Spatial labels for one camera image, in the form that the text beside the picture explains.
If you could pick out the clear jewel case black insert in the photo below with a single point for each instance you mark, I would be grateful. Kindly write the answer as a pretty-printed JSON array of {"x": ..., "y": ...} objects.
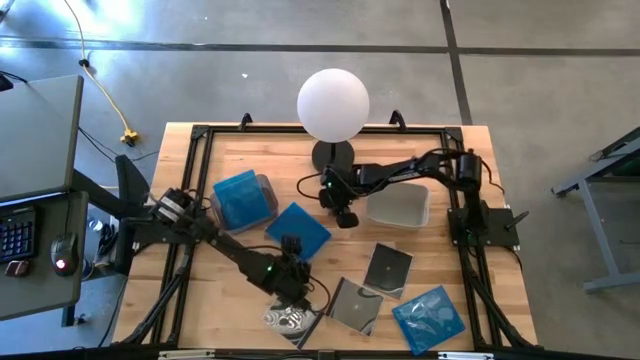
[{"x": 387, "y": 270}]

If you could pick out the plain blue jewel case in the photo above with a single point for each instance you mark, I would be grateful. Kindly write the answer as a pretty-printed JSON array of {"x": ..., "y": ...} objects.
[{"x": 300, "y": 225}]

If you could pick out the swirl pattern jewel case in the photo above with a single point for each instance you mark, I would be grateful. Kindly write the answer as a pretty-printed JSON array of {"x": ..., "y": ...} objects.
[{"x": 290, "y": 324}]

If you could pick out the dark grey desk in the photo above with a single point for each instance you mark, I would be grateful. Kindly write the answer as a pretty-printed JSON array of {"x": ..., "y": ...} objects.
[{"x": 45, "y": 295}]

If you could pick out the silver metal bracket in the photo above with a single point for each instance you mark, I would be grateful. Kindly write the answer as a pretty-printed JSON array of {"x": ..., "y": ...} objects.
[
  {"x": 186, "y": 355},
  {"x": 465, "y": 355}
]

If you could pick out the black computer mouse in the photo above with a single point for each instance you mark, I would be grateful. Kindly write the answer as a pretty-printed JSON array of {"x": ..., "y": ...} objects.
[{"x": 64, "y": 254}]

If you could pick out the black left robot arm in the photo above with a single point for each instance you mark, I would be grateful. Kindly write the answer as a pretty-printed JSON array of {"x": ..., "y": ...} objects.
[{"x": 235, "y": 252}]

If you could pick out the grey metal table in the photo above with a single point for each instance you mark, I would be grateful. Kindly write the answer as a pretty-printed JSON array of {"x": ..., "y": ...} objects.
[{"x": 590, "y": 225}]

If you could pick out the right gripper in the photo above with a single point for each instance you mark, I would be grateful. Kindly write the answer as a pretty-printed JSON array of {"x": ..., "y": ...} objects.
[{"x": 336, "y": 187}]

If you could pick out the black keyboard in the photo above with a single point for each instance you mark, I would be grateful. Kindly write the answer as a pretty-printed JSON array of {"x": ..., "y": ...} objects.
[{"x": 17, "y": 235}]

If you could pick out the translucent plastic bin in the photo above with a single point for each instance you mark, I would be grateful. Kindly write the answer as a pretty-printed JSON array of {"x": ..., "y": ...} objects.
[
  {"x": 400, "y": 205},
  {"x": 273, "y": 197}
]

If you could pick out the glossy blue jewel case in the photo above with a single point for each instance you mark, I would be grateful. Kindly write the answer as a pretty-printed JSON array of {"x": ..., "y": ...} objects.
[
  {"x": 427, "y": 320},
  {"x": 242, "y": 200}
]

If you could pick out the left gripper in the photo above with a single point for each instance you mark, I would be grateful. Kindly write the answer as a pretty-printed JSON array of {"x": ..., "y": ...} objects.
[{"x": 292, "y": 279}]

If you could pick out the clear jewel case grey insert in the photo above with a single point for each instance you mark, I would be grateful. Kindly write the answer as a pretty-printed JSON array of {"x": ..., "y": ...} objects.
[{"x": 355, "y": 306}]

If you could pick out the white globe lamp black stand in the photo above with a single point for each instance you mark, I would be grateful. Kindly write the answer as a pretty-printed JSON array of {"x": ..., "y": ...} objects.
[{"x": 332, "y": 105}]

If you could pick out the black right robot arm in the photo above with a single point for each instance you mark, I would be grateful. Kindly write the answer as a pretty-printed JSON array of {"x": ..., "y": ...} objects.
[{"x": 400, "y": 172}]

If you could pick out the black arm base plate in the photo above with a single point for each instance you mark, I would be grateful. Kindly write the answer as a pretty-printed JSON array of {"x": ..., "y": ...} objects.
[
  {"x": 500, "y": 225},
  {"x": 150, "y": 235}
]

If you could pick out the black aluminium frame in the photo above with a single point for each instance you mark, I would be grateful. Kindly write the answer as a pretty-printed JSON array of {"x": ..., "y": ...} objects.
[{"x": 240, "y": 130}]

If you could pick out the small dark red box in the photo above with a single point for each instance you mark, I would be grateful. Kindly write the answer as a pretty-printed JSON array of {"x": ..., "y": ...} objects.
[{"x": 17, "y": 268}]

